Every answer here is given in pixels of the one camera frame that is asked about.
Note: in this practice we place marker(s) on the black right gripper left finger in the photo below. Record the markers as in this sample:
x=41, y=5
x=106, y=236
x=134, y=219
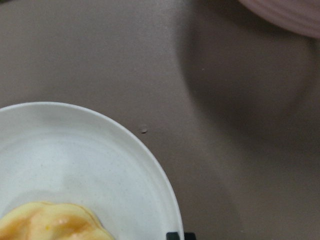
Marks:
x=172, y=236

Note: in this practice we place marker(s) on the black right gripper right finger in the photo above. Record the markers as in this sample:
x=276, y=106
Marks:
x=190, y=236

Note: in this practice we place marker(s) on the glazed twisted donut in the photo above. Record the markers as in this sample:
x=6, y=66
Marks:
x=52, y=221

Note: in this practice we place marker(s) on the white round plate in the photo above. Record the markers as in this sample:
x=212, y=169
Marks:
x=63, y=153

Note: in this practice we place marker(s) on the pink ice bucket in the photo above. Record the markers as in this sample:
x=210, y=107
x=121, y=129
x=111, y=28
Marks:
x=298, y=16

